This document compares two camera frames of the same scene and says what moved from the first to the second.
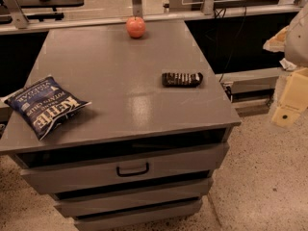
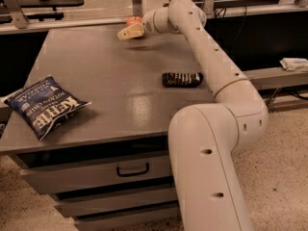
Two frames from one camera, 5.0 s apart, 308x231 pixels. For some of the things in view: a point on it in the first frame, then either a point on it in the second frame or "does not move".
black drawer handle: x=135 y=173 does not move
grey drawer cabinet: x=142 y=153 does not move
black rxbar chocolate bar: x=183 y=79 does not move
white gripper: x=297 y=40 to x=148 y=26
